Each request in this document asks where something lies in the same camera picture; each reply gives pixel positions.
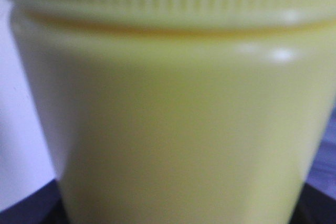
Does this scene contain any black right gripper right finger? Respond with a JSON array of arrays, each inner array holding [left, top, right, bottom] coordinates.
[[293, 183, 335, 224]]

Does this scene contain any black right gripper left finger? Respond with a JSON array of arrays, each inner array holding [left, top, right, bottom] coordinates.
[[1, 180, 69, 223]]

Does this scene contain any yellow squeeze bottle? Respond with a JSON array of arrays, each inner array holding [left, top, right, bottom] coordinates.
[[10, 0, 335, 223]]

